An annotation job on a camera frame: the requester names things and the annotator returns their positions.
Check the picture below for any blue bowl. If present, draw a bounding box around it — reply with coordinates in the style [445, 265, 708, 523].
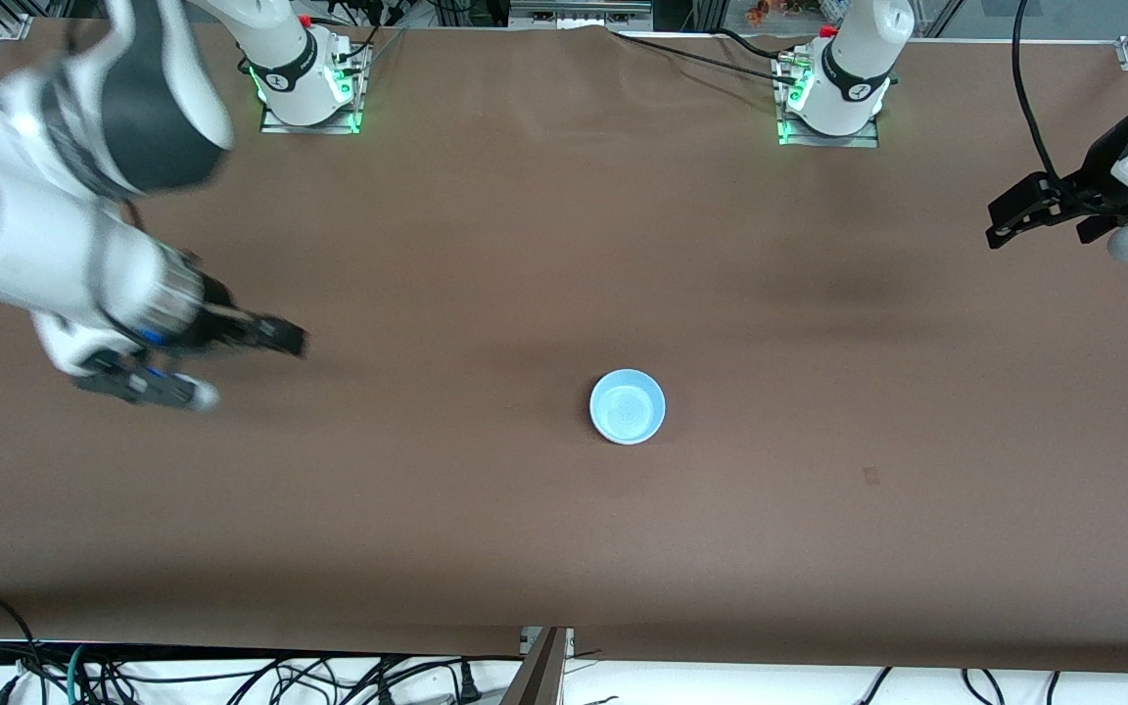
[589, 368, 667, 447]

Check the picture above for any brown table cover sheet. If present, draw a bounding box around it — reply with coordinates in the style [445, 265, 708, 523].
[0, 20, 1128, 677]

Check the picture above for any orange object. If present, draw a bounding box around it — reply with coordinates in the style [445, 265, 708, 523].
[745, 0, 820, 25]

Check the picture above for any aluminium profile beam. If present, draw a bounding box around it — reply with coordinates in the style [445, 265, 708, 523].
[500, 627, 570, 705]

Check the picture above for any grey metal device box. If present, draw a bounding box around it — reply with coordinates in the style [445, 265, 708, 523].
[510, 0, 653, 30]

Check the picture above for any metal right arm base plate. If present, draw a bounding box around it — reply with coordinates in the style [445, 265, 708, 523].
[260, 39, 366, 135]

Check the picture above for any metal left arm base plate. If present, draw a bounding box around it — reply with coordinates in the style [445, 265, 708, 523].
[775, 49, 880, 148]

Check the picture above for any short black table cable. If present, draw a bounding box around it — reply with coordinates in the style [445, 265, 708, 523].
[716, 27, 800, 65]

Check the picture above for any long black table cable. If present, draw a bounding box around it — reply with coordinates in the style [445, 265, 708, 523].
[608, 32, 805, 87]

